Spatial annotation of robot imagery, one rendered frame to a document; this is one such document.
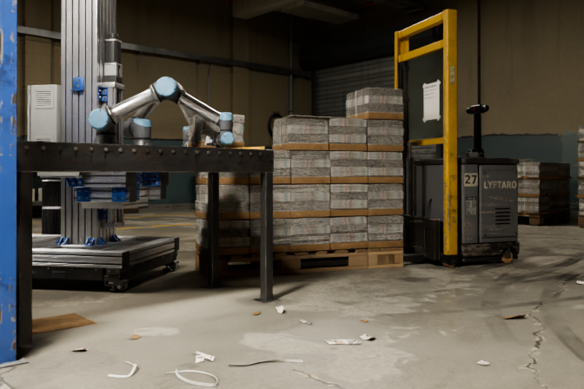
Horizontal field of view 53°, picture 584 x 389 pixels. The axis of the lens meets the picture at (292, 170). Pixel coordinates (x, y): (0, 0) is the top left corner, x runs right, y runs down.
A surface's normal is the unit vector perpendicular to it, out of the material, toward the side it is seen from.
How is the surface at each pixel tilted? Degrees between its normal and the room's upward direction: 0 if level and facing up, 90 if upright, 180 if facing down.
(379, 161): 90
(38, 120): 90
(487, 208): 90
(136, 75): 90
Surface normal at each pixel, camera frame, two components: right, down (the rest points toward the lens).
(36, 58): 0.66, 0.00
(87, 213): -0.19, 0.00
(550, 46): -0.75, 0.00
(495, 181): 0.34, 0.00
